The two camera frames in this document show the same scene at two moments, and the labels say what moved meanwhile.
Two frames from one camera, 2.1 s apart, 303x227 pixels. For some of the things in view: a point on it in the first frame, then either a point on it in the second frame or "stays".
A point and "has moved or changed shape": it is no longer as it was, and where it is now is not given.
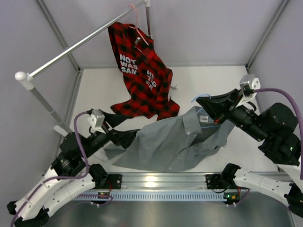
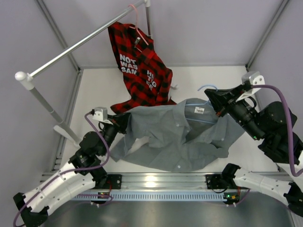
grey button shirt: x=162 y=145 has moved or changed shape
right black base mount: x=214 y=181 stays
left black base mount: x=114 y=181 stays
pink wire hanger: x=136 y=28 stays
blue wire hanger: x=200 y=95 → x=202 y=104
